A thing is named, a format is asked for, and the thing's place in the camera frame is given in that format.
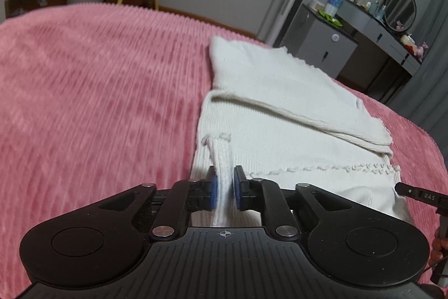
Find white knit garment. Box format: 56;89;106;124
191;36;412;227

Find pink plush toy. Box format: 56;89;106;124
415;42;429;63

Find pink ribbed bedspread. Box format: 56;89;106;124
1;4;447;298

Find grey vanity desk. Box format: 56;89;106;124
336;0;421;104

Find grey drawer cabinet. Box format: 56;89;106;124
280;5;358;79

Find round vanity mirror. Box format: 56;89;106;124
382;0;417;33

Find green leaf tray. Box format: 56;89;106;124
318;10;342;27

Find white cup on cabinet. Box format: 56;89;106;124
308;0;325;11

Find blue white tissue box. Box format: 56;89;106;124
323;0;342;17

